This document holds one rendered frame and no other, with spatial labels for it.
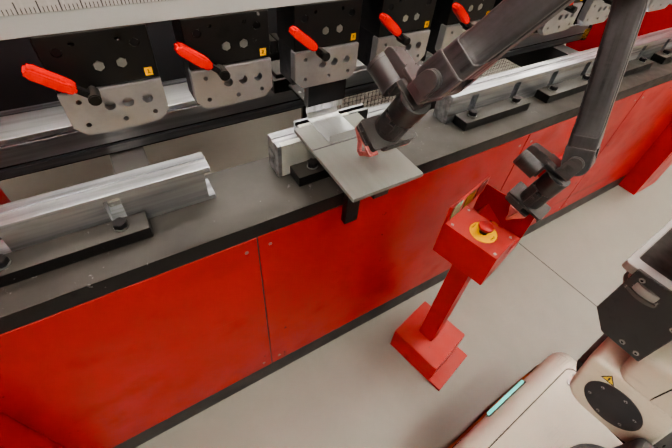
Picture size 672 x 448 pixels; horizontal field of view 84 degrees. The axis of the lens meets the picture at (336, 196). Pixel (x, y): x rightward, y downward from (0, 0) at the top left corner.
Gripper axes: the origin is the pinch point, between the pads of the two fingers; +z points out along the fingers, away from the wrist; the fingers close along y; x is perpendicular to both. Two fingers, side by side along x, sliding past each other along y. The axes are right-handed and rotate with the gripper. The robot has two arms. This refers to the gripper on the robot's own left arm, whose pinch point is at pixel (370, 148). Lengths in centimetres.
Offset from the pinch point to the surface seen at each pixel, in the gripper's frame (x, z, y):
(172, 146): -90, 169, 26
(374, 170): 4.6, 1.2, 0.8
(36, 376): 14, 34, 76
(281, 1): -26.0, -15.1, 12.6
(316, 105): -16.8, 9.0, 2.8
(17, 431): 23, 46, 86
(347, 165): 1.2, 3.1, 5.2
